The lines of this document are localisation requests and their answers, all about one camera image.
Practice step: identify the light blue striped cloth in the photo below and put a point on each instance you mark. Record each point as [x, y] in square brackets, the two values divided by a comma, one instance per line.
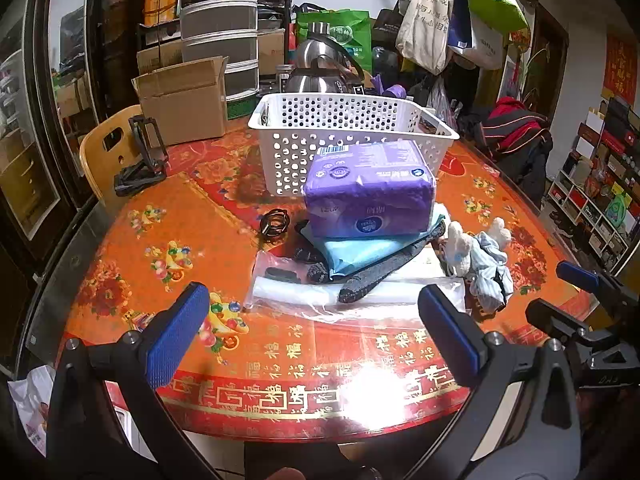
[487, 275]

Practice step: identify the clear plastic bag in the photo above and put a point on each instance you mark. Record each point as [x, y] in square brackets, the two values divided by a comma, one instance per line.
[441, 102]
[300, 301]

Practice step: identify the black folding phone stand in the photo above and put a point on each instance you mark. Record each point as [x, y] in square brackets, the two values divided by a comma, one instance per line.
[137, 175]

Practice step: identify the white perforated plastic basket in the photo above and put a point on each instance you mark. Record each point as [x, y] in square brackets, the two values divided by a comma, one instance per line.
[295, 160]

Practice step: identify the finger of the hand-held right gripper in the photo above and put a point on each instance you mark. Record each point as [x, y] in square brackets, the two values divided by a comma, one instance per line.
[577, 275]
[552, 319]

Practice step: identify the hanging clear plastic bag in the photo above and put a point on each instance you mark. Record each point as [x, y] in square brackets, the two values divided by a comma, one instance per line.
[441, 102]

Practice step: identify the wooden chair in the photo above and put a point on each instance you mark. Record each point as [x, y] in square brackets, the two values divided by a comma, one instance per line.
[100, 160]

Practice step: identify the red wall poster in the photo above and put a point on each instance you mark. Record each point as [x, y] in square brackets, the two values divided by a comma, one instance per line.
[620, 67]

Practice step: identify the open cardboard box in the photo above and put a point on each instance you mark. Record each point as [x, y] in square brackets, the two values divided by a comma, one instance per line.
[185, 110]

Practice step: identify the stacked round food containers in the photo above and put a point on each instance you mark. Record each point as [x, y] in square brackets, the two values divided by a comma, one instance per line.
[220, 45]

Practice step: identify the white printed plastic bag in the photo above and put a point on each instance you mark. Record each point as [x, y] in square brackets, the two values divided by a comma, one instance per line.
[30, 400]

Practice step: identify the red and black jacket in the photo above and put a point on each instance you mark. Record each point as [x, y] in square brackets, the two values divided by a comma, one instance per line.
[515, 125]

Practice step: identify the purple plastic bag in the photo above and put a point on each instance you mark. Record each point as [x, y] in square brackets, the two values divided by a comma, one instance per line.
[394, 91]

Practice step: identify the white fluffy sock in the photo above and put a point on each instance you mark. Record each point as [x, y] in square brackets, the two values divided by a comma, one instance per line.
[457, 250]
[500, 230]

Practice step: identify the dark wooden cabinet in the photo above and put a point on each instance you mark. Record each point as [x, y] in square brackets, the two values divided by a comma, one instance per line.
[30, 185]

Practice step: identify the light blue folded cloth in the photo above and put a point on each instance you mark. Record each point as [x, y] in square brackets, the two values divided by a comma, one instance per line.
[360, 255]

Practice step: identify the short dark grey sock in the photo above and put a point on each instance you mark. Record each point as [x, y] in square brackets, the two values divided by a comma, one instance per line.
[315, 271]

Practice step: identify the orange carton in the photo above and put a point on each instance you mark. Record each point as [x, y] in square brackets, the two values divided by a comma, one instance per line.
[160, 7]

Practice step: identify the green shopping bag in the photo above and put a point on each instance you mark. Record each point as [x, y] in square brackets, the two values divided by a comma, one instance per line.
[345, 35]

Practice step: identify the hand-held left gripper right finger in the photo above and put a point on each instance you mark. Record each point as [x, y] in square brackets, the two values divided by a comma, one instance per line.
[447, 330]

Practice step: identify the long dark grey sock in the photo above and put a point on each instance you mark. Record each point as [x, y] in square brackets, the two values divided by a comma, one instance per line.
[370, 281]

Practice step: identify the red floral tablecloth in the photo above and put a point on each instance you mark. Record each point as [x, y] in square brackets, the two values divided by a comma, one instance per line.
[200, 220]

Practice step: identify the purple tissue pack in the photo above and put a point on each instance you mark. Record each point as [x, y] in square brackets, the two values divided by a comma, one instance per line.
[370, 200]

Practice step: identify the white and blue tote bag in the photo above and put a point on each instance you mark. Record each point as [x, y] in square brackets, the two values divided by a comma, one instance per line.
[482, 47]

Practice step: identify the white shelf with goods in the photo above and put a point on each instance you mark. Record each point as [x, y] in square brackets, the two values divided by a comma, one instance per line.
[590, 200]

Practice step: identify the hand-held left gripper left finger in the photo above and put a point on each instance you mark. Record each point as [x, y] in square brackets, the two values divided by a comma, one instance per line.
[177, 330]

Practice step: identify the stainless steel kettle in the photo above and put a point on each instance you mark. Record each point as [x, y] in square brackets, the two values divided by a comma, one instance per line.
[307, 81]
[320, 45]

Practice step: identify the small black object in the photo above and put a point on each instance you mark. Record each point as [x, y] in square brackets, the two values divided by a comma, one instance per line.
[280, 275]

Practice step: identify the beige canvas tote bag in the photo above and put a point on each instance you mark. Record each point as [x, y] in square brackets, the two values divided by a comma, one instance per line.
[425, 30]

